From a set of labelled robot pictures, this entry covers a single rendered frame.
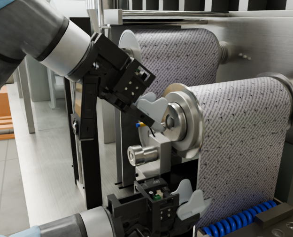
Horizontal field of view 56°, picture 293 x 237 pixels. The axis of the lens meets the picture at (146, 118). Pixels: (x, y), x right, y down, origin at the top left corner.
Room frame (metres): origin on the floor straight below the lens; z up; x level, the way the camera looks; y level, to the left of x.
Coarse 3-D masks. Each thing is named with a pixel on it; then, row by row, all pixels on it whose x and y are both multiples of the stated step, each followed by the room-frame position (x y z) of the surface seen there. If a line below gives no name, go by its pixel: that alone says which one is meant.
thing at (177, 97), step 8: (168, 96) 0.52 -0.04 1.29; (176, 96) 0.50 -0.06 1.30; (184, 96) 0.48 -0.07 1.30; (184, 104) 0.47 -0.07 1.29; (192, 112) 0.45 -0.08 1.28; (192, 120) 0.45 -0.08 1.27; (192, 128) 0.45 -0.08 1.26; (192, 136) 0.45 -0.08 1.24; (176, 144) 0.49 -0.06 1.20; (184, 144) 0.47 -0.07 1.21; (192, 144) 0.45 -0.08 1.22
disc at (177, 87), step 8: (168, 88) 0.53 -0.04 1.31; (176, 88) 0.51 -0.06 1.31; (184, 88) 0.49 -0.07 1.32; (192, 96) 0.46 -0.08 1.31; (192, 104) 0.46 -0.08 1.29; (200, 112) 0.44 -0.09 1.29; (200, 120) 0.44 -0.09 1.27; (200, 128) 0.44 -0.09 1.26; (200, 136) 0.44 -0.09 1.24; (200, 144) 0.44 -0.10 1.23; (176, 152) 0.50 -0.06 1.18; (184, 152) 0.48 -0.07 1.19; (192, 152) 0.45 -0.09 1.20
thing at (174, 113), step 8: (168, 104) 0.49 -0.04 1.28; (176, 104) 0.49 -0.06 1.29; (168, 112) 0.49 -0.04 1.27; (176, 112) 0.47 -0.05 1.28; (184, 112) 0.47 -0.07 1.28; (168, 120) 0.49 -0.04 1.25; (176, 120) 0.47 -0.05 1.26; (184, 120) 0.46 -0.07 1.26; (168, 128) 0.50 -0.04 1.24; (176, 128) 0.47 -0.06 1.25; (184, 128) 0.46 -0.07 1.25; (168, 136) 0.49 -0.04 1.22; (176, 136) 0.47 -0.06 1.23; (184, 136) 0.46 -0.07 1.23
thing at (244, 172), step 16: (240, 144) 0.49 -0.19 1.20; (256, 144) 0.51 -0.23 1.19; (272, 144) 0.54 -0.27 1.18; (208, 160) 0.45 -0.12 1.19; (224, 160) 0.47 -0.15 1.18; (240, 160) 0.49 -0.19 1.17; (256, 160) 0.52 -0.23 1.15; (272, 160) 0.54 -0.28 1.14; (208, 176) 0.46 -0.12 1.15; (224, 176) 0.48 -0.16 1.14; (240, 176) 0.50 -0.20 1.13; (256, 176) 0.52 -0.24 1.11; (272, 176) 0.54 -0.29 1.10; (208, 192) 0.46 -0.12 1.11; (224, 192) 0.48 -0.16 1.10; (240, 192) 0.50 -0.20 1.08; (256, 192) 0.52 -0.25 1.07; (272, 192) 0.55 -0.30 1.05; (208, 208) 0.46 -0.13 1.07; (224, 208) 0.48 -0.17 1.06; (240, 208) 0.50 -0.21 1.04; (208, 224) 0.46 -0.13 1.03
